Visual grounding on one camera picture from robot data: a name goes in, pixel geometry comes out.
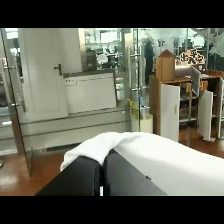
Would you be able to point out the wooden cabinet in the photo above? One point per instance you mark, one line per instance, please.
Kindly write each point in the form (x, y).
(170, 100)

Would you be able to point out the white door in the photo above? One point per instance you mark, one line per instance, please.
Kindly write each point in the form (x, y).
(41, 73)

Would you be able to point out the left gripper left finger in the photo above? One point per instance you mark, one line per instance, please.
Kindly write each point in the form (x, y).
(78, 178)

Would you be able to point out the white T-shirt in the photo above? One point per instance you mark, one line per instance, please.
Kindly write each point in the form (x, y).
(173, 166)

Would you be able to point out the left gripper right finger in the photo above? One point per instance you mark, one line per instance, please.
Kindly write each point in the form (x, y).
(128, 178)

